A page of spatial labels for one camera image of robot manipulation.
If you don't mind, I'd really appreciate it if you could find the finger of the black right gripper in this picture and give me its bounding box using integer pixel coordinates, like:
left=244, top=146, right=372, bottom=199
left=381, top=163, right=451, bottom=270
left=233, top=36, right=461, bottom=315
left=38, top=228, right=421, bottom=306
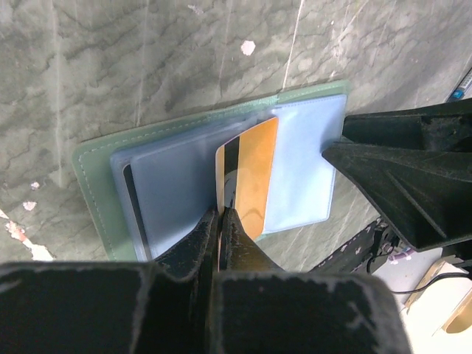
left=343, top=99, right=471, bottom=151
left=322, top=142, right=471, bottom=251

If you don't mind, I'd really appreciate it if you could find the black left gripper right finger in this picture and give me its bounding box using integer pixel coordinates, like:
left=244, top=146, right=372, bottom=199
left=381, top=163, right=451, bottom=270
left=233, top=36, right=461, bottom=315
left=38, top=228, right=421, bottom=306
left=209, top=209, right=412, bottom=353

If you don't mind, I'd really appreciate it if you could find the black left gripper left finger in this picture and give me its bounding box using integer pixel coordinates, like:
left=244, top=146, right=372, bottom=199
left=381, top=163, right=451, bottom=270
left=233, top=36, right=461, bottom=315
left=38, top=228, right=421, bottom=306
left=1, top=210, right=218, bottom=353

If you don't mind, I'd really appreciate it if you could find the black credit card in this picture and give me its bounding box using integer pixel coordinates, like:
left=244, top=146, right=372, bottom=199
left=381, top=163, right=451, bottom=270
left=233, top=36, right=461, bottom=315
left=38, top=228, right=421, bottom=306
left=122, top=164, right=146, bottom=259

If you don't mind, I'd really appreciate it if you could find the gold credit card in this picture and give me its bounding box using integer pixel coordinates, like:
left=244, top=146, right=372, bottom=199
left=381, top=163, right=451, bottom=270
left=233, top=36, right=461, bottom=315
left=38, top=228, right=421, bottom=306
left=215, top=116, right=279, bottom=240

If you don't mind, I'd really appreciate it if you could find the green card holder wallet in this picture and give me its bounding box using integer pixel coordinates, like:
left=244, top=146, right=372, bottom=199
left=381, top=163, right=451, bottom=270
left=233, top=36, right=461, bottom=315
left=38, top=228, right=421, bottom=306
left=72, top=80, right=348, bottom=261

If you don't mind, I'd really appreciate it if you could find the blue marker pen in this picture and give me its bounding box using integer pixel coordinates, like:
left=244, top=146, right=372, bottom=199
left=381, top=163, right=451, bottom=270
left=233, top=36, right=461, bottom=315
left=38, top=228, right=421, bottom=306
left=446, top=69, right=472, bottom=103

